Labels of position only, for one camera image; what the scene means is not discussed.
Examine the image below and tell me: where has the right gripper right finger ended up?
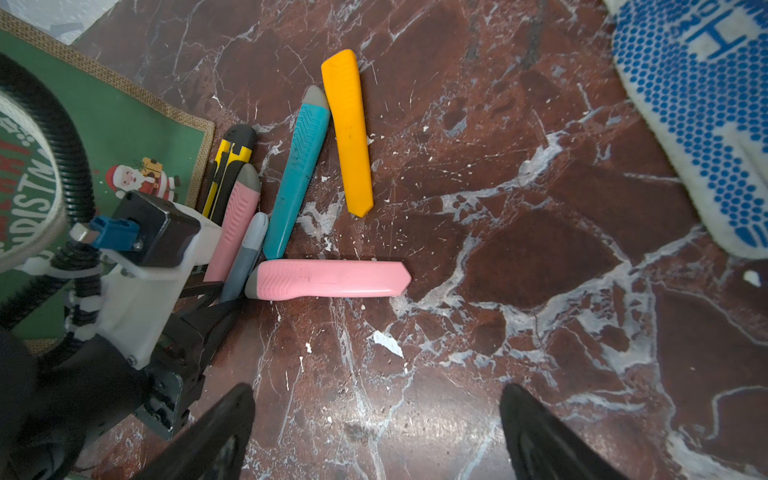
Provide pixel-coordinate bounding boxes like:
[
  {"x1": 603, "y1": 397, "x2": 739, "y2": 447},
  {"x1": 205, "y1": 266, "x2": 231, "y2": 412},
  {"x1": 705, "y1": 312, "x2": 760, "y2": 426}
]
[{"x1": 499, "y1": 383, "x2": 625, "y2": 479}]

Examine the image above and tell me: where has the yellow black utility knife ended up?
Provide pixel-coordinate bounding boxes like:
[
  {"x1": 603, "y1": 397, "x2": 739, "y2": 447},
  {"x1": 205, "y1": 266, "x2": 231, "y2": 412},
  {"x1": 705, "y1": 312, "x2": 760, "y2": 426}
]
[{"x1": 202, "y1": 124, "x2": 257, "y2": 225}]

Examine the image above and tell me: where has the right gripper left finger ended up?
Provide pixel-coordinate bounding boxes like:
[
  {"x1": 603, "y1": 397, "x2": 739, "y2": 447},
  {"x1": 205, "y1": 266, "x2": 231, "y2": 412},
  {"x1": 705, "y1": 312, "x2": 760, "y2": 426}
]
[{"x1": 135, "y1": 383, "x2": 255, "y2": 480}]

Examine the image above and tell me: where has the green Christmas jute pouch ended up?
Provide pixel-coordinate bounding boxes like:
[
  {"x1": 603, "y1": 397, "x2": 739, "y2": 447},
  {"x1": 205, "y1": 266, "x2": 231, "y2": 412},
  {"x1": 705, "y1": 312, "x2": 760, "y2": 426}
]
[{"x1": 0, "y1": 8, "x2": 216, "y2": 355}]

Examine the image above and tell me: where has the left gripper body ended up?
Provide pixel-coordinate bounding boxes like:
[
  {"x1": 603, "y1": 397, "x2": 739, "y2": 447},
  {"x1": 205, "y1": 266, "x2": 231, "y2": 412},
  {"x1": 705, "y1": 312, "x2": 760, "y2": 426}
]
[{"x1": 35, "y1": 281, "x2": 242, "y2": 441}]

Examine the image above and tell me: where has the grey-blue utility knife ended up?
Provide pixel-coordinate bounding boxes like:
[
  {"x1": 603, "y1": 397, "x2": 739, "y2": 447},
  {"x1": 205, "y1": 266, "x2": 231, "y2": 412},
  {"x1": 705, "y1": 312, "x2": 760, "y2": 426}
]
[{"x1": 219, "y1": 212, "x2": 269, "y2": 303}]

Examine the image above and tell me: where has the teal utility knife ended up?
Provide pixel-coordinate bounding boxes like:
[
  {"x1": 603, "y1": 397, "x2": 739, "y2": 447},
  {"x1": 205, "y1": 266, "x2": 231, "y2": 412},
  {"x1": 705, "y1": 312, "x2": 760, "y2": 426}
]
[{"x1": 263, "y1": 85, "x2": 331, "y2": 260}]

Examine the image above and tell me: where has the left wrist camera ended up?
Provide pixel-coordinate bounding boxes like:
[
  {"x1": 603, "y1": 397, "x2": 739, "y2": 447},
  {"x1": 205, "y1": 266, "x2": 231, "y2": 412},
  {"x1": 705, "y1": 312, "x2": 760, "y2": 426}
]
[{"x1": 67, "y1": 192, "x2": 222, "y2": 370}]

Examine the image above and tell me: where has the pink utility knife lying crosswise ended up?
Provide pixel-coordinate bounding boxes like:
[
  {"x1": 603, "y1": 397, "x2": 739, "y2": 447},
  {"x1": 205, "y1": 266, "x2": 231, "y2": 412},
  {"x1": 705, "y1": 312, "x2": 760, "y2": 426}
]
[{"x1": 244, "y1": 259, "x2": 412, "y2": 301}]

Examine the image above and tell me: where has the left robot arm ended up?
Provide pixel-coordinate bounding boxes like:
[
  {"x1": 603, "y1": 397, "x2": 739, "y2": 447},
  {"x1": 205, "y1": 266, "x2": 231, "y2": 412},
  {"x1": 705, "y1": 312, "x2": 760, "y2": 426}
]
[{"x1": 1, "y1": 57, "x2": 255, "y2": 479}]

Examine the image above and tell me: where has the blue dotted work glove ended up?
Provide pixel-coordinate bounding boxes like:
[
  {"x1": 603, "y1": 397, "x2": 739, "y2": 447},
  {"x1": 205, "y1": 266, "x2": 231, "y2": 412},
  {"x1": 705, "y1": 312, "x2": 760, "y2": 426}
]
[{"x1": 606, "y1": 0, "x2": 767, "y2": 260}]

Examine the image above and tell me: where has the orange utility knife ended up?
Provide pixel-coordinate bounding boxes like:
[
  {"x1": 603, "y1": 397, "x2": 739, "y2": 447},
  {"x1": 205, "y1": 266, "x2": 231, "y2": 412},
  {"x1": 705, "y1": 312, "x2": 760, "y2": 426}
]
[{"x1": 321, "y1": 49, "x2": 374, "y2": 218}]

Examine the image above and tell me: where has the pink utility knife grey tip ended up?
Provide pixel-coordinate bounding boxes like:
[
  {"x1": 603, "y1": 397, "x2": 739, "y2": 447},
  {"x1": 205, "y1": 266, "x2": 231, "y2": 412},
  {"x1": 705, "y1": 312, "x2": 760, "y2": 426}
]
[{"x1": 203, "y1": 163, "x2": 261, "y2": 282}]

